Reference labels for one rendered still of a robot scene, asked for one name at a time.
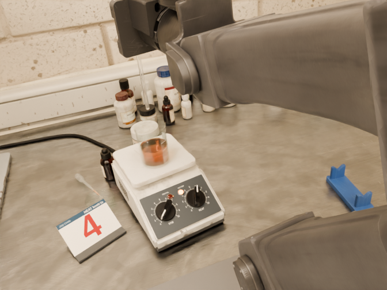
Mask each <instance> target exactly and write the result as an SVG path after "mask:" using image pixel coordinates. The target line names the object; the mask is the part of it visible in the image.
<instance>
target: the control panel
mask: <svg viewBox="0 0 387 290"><path fill-rule="evenodd" d="M196 185H197V186H199V187H200V190H201V191H202V192H203V193H204V195H205V197H206V200H205V202H204V204H203V205H202V206H201V207H198V208H195V207H192V206H190V205H189V204H188V203H187V199H186V198H187V193H188V192H189V191H190V190H193V189H194V187H195V186H196ZM179 190H182V191H183V194H179ZM169 194H171V195H172V196H173V197H172V199H171V200H172V205H173V206H174V207H175V210H176V213H175V216H174V217H173V219H171V220H169V221H162V220H160V219H159V218H158V217H157V216H156V214H155V209H156V207H157V205H158V204H159V203H162V202H166V201H167V200H168V199H169V198H168V195H169ZM139 201H140V203H141V205H142V208H143V210H144V212H145V214H146V216H147V218H148V220H149V222H150V225H151V227H152V229H153V231H154V233H155V235H156V237H157V239H161V238H163V237H165V236H167V235H170V234H172V233H174V232H176V231H178V230H180V229H183V228H185V227H187V226H190V225H192V224H194V223H196V222H198V221H200V220H202V219H205V218H207V217H209V216H211V215H213V214H215V213H217V212H220V211H221V208H220V206H219V204H218V203H217V201H216V199H215V197H214V195H213V194H212V192H211V190H210V188H209V187H208V185H207V183H206V181H205V179H204V178H203V176H202V175H197V176H196V177H193V178H190V179H188V180H186V181H183V182H181V183H179V184H176V185H173V186H171V187H169V188H166V189H164V190H161V191H159V192H157V193H154V194H151V195H149V196H147V197H144V198H142V199H140V200H139Z"/></svg>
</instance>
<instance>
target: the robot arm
mask: <svg viewBox="0 0 387 290"><path fill-rule="evenodd" d="M109 7H110V10H111V15H112V18H114V20H115V26H116V31H117V36H118V41H117V45H118V48H119V53H120V54H121V55H123V56H124V57H125V58H130V57H133V56H137V55H140V54H145V53H147V52H151V51H155V50H159V51H161V52H162V53H164V54H165V55H166V58H167V62H168V67H169V72H170V78H171V81H172V85H173V86H174V87H175V88H176V90H177V91H178V92H179V93H180V94H181V95H183V96H184V95H186V94H189V95H192V94H193V95H194V96H195V98H196V99H197V100H198V101H199V102H200V103H201V104H204V105H207V106H210V107H212V108H215V109H218V108H221V107H223V106H226V105H229V104H242V105H245V104H264V105H271V106H277V107H280V108H285V109H289V110H294V111H297V112H302V113H306V114H310V115H314V116H319V117H323V118H326V119H331V120H335V121H338V122H341V123H344V124H348V125H350V126H353V127H356V128H359V129H361V130H364V131H366V132H368V133H371V134H373V135H375V136H378V140H379V145H380V154H381V163H382V172H383V177H384V187H385V196H386V205H382V206H379V207H374V208H368V209H363V210H360V211H355V212H350V213H344V214H341V215H336V216H331V217H326V218H322V217H319V216H316V217H315V215H314V213H313V212H312V211H310V212H305V213H302V214H300V215H294V217H291V218H289V219H287V220H285V221H283V222H281V223H278V224H276V225H274V226H272V227H270V228H267V229H265V230H263V231H260V232H258V233H257V234H254V235H252V236H249V237H247V238H244V239H243V240H241V241H239V242H238V251H239V254H240V257H238V258H237V260H236V261H233V268H234V271H235V274H236V277H237V280H238V283H239V285H240V288H241V290H387V0H350V1H344V2H339V3H333V4H330V5H325V6H319V7H314V8H311V9H305V10H300V11H296V12H291V13H286V14H282V13H279V14H275V13H271V14H266V15H262V16H257V17H253V18H249V19H247V20H245V19H242V20H238V21H235V20H234V18H233V7H232V0H115V1H114V0H111V1H110V3H109Z"/></svg>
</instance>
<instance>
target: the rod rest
mask: <svg viewBox="0 0 387 290"><path fill-rule="evenodd" d="M345 169H346V166H345V164H342V165H341V166H340V167H339V168H338V169H337V168H335V167H334V166H332V167H331V173H330V175H328V176H327V178H326V181H327V183H329V185H330V186H331V187H332V189H333V190H334V191H335V192H336V193H337V194H338V196H339V197H340V198H341V199H342V200H343V201H344V203H345V204H346V205H347V206H348V207H349V209H350V210H351V211H352V212H353V211H360V210H363V209H368V208H374V206H373V205H372V203H371V197H372V194H373V193H372V192H371V191H369V192H367V193H366V194H365V195H363V194H362V193H361V192H360V191H359V190H358V189H357V188H356V186H355V185H354V184H353V183H352V182H351V181H350V180H349V179H348V178H347V177H346V176H345V175H344V173H345Z"/></svg>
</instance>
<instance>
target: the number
mask: <svg viewBox="0 0 387 290"><path fill-rule="evenodd" d="M117 225H118V223H117V221H116V220H115V218H114V217H113V215H112V214H111V212H110V210H109V209H108V207H107V206H106V205H105V203H104V204H102V205H100V206H99V207H97V208H95V209H94V210H92V211H90V212H88V213H87V214H85V215H83V216H82V217H80V218H78V219H77V220H75V221H73V222H72V223H70V224H68V225H66V226H65V227H63V228H61V229H60V230H61V232H62V234H63V235H64V237H65V238H66V240H67V241H68V243H69V245H70V246H71V248H72V250H73V251H74V252H76V251H77V250H79V249H80V248H82V247H84V246H85V245H87V244H88V243H90V242H91V241H93V240H95V239H96V238H98V237H99V236H101V235H102V234H104V233H106V232H107V231H109V230H110V229H112V228H114V227H115V226H117Z"/></svg>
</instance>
